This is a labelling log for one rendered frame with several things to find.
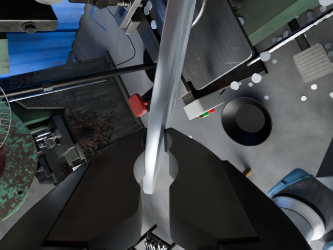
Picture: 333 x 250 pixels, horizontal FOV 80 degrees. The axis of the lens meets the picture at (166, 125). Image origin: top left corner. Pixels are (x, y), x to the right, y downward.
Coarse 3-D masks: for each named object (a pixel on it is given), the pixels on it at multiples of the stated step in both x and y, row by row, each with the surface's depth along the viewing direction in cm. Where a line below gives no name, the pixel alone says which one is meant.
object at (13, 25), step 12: (0, 0) 27; (12, 0) 28; (24, 0) 29; (0, 12) 26; (12, 12) 27; (24, 12) 28; (36, 12) 29; (48, 12) 30; (0, 24) 27; (12, 24) 27; (24, 24) 28; (36, 24) 29; (48, 24) 30
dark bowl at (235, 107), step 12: (228, 108) 122; (240, 108) 122; (252, 108) 116; (264, 108) 106; (228, 120) 126; (240, 120) 124; (252, 120) 119; (264, 120) 114; (228, 132) 127; (240, 132) 125; (252, 132) 122; (264, 132) 113; (240, 144) 122; (252, 144) 118
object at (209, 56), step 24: (216, 0) 34; (240, 0) 42; (192, 24) 38; (216, 24) 35; (240, 24) 33; (192, 48) 40; (216, 48) 37; (240, 48) 34; (192, 72) 42; (216, 72) 38
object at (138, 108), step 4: (132, 96) 64; (136, 96) 63; (140, 96) 63; (128, 100) 66; (132, 100) 65; (136, 100) 63; (140, 100) 63; (144, 100) 67; (132, 104) 65; (136, 104) 64; (140, 104) 63; (144, 104) 63; (132, 108) 66; (136, 108) 65; (140, 108) 63; (144, 108) 63; (136, 112) 66; (140, 112) 64; (144, 112) 63; (136, 116) 66
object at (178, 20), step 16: (176, 0) 9; (192, 0) 16; (176, 16) 9; (192, 16) 28; (176, 32) 9; (160, 48) 9; (176, 48) 9; (160, 64) 9; (176, 64) 12; (160, 80) 9; (176, 80) 29; (160, 96) 10; (176, 96) 36; (160, 112) 10; (160, 128) 11; (160, 144) 12; (160, 160) 18; (144, 176) 13
